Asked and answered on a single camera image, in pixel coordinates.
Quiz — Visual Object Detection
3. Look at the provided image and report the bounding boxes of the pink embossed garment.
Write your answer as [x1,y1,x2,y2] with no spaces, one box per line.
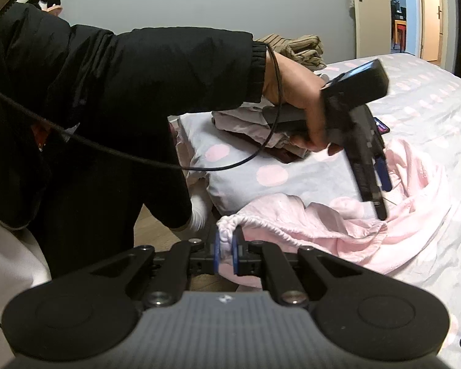
[215,137,461,369]

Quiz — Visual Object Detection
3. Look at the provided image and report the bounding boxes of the grey bedsheet with pink dots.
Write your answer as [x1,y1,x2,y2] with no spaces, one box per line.
[179,54,461,215]

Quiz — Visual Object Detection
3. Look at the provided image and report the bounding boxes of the person's left hand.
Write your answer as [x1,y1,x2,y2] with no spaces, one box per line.
[262,51,342,156]

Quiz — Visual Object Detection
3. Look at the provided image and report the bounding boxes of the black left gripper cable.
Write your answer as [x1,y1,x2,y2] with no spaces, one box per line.
[0,43,285,173]

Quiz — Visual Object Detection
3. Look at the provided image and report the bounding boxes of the beige clothes pile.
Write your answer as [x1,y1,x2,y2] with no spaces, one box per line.
[211,97,310,163]

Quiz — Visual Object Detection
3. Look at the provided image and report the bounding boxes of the black smartphone with lit screen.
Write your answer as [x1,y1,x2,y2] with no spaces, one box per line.
[373,117,391,136]

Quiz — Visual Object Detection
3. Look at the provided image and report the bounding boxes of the black left sleeve forearm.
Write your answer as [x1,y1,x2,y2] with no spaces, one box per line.
[0,3,266,128]

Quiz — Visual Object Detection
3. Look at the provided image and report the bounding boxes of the olive folded clothes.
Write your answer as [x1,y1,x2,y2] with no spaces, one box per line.
[258,34,326,71]

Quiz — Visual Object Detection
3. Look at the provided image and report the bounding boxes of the white door with handle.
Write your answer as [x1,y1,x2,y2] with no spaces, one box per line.
[353,0,391,58]

